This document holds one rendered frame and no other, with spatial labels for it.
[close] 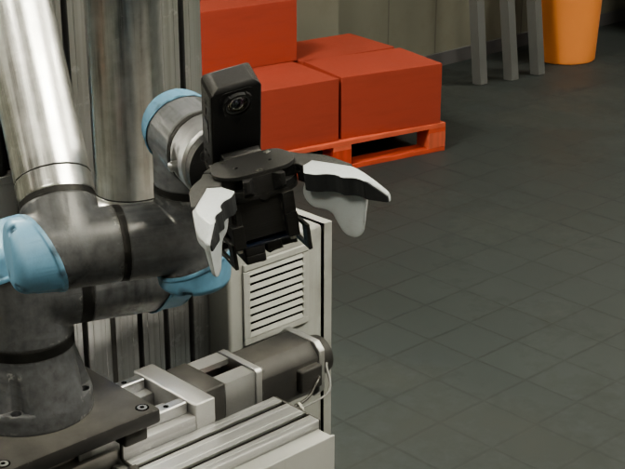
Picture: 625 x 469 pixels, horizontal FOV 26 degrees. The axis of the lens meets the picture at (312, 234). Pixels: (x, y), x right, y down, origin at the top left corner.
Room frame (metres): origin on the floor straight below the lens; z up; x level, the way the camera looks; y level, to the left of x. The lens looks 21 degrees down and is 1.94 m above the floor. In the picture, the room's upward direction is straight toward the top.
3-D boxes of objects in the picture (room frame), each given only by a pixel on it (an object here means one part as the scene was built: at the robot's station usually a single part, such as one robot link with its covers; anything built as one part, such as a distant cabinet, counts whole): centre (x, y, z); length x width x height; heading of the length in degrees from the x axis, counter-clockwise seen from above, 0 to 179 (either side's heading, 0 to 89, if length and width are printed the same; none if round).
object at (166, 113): (1.25, 0.12, 1.56); 0.11 x 0.08 x 0.09; 22
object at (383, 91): (6.19, 0.07, 0.36); 1.30 x 0.98 x 0.72; 133
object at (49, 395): (1.45, 0.34, 1.21); 0.15 x 0.15 x 0.10
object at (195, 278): (1.25, 0.13, 1.46); 0.11 x 0.08 x 0.11; 112
